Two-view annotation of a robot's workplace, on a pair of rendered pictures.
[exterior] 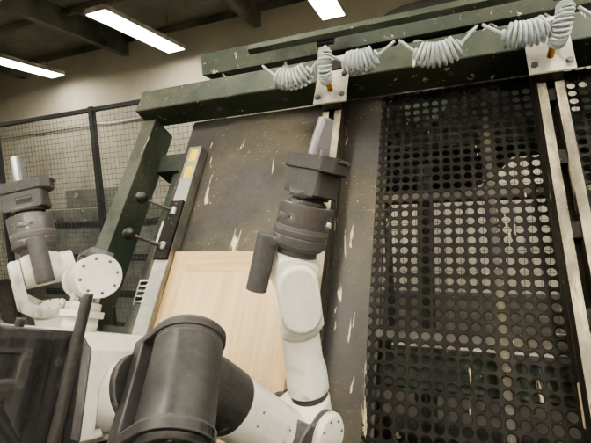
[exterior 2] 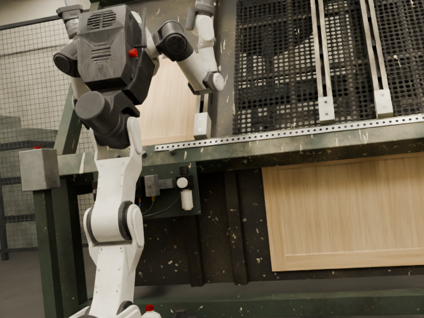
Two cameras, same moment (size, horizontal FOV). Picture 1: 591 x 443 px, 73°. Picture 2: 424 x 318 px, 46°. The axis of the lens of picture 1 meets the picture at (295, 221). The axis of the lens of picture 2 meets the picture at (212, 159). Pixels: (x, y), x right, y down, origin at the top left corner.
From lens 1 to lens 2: 172 cm
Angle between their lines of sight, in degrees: 9
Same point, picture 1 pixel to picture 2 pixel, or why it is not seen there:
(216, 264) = not seen: hidden behind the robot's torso
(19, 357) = (131, 19)
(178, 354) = (173, 25)
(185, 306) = not seen: hidden behind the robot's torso
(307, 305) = (209, 29)
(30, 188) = (76, 9)
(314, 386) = (212, 65)
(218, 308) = (156, 84)
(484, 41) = not seen: outside the picture
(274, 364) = (190, 98)
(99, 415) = (149, 45)
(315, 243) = (210, 9)
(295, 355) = (204, 53)
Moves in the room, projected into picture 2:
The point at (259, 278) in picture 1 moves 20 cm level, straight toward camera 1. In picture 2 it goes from (190, 23) to (199, 7)
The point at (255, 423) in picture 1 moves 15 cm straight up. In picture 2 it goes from (194, 58) to (190, 21)
